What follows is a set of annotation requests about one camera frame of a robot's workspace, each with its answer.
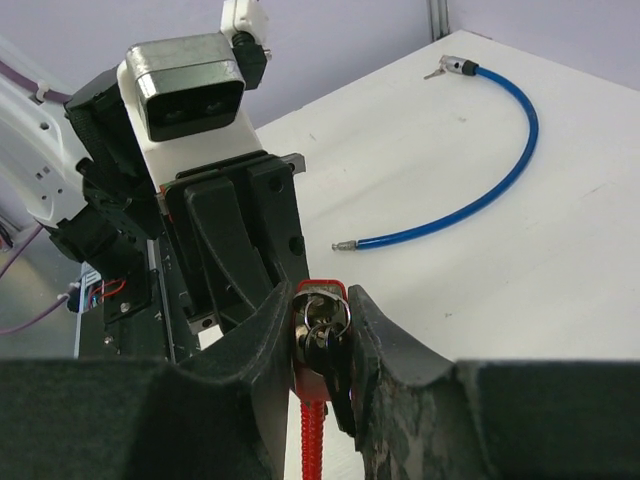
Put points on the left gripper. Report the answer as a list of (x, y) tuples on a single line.
[(235, 231)]

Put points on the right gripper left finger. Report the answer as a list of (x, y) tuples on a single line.
[(221, 414)]

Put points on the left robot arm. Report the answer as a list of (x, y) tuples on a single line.
[(76, 165)]

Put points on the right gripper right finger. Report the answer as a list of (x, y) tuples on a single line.
[(419, 415)]

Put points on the keys of red padlock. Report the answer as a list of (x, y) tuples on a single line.
[(326, 347)]

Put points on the keys of blue cable lock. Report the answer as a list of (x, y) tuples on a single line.
[(440, 70)]

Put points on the left aluminium frame post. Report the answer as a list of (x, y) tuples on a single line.
[(439, 21)]

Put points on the blue cable lock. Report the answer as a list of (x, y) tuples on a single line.
[(465, 137)]

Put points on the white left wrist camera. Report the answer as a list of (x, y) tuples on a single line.
[(183, 95)]

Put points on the red cable padlock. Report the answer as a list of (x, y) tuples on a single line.
[(315, 380)]

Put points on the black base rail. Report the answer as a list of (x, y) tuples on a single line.
[(144, 316)]

